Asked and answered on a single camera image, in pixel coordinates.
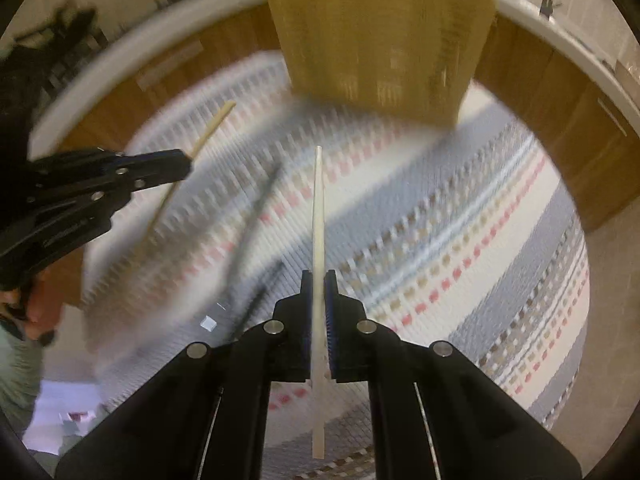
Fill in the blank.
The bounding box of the person's left hand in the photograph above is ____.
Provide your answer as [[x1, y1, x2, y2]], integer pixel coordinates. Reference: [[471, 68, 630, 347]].
[[0, 270, 56, 343]]

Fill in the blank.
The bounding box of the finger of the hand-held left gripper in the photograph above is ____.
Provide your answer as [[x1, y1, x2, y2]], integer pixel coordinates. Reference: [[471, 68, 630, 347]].
[[30, 172, 190, 222], [30, 149, 193, 186]]

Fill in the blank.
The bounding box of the person's left forearm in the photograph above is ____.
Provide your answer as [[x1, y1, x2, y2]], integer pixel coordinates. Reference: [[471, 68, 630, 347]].
[[0, 320, 48, 436]]

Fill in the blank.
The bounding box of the black gas stove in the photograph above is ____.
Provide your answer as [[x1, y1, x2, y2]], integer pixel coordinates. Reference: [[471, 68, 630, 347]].
[[10, 0, 236, 106]]

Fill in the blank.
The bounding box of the dark metal utensil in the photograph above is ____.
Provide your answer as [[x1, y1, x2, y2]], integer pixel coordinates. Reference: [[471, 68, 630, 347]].
[[220, 165, 288, 343]]

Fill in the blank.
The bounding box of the wooden chopstick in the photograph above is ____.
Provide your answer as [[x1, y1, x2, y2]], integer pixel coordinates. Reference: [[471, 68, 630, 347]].
[[132, 101, 237, 261]]

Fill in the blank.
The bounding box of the striped woven mat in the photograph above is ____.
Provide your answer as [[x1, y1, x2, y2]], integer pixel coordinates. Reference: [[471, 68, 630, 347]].
[[80, 50, 591, 480]]

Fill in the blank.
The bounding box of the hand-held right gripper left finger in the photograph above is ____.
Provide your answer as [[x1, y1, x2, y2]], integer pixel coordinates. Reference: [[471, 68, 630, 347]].
[[55, 269, 313, 480]]

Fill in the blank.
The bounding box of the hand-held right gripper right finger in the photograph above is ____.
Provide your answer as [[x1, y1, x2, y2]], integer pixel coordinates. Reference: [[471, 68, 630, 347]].
[[324, 269, 583, 480]]

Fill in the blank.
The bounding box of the white kitchen countertop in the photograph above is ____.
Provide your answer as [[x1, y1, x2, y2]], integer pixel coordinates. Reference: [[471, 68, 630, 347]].
[[27, 0, 640, 151]]

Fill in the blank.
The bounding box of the pale chopstick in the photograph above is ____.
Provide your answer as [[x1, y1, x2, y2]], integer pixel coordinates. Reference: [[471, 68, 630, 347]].
[[311, 146, 327, 459]]

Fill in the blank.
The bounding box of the beige slotted utensil basket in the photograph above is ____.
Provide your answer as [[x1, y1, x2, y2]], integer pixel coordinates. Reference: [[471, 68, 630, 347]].
[[262, 0, 496, 126]]

